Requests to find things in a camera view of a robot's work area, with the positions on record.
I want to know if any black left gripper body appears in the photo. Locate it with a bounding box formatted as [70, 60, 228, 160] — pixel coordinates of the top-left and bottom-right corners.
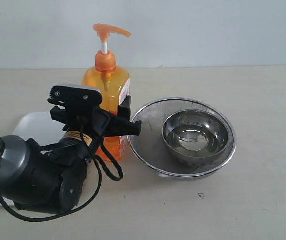
[50, 106, 142, 138]

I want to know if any orange pump soap bottle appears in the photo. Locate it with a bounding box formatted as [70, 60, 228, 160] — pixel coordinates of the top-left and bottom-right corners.
[82, 23, 132, 162]

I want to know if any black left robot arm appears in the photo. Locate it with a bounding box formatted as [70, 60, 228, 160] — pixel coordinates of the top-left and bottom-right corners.
[0, 96, 141, 215]

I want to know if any large steel mesh strainer bowl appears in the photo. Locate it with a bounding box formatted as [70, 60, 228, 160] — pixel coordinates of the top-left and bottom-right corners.
[128, 97, 236, 182]

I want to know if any small stainless steel bowl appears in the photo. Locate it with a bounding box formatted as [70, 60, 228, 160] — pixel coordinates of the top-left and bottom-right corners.
[162, 109, 231, 163]

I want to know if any white rectangular plastic tray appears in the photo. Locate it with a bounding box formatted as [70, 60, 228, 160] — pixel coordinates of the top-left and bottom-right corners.
[0, 112, 63, 206]

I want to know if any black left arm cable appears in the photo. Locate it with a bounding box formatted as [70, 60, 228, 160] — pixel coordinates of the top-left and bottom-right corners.
[0, 124, 124, 223]

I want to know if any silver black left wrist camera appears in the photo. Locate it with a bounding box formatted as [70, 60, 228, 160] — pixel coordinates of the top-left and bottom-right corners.
[47, 83, 103, 107]

